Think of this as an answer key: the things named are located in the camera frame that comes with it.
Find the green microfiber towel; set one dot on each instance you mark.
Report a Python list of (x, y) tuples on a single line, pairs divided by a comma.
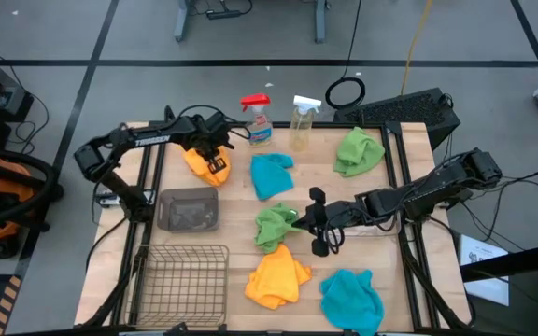
[(271, 228), (358, 154)]

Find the silver mounting bracket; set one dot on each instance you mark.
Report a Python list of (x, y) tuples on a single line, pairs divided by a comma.
[(108, 200)]

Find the black aluminium table frame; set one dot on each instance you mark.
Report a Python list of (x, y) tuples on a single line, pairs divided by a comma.
[(282, 124)]

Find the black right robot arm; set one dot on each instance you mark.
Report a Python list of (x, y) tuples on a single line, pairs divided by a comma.
[(437, 186)]

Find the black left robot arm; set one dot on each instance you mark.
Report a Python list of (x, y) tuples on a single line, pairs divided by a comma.
[(152, 139)]

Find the Windex spray bottle red trigger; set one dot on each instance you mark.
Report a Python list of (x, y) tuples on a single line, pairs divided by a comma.
[(258, 133)]

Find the teal microfiber towel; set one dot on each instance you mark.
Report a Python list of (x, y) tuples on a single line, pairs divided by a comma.
[(269, 177), (350, 303)]

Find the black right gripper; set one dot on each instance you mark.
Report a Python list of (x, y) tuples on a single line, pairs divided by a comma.
[(334, 217)]

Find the metal desk frame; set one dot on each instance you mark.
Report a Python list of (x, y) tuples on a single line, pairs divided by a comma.
[(182, 23)]

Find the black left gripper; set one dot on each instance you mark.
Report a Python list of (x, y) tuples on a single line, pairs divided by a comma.
[(210, 133)]

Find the white printed paper sheet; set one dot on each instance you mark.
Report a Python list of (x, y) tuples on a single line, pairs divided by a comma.
[(479, 252)]

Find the orange shop vacuum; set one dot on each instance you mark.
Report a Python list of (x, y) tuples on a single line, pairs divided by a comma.
[(3, 184)]

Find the orange microfiber towel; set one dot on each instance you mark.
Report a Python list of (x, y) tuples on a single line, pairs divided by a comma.
[(276, 280), (203, 173)]

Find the clear spray bottle white trigger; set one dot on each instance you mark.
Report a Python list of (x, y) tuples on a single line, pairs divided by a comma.
[(301, 133)]

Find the black power strip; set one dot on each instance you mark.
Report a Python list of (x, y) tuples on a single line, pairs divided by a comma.
[(222, 14)]

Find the smoky grey plastic bin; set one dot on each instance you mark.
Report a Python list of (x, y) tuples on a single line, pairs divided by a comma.
[(187, 210)]

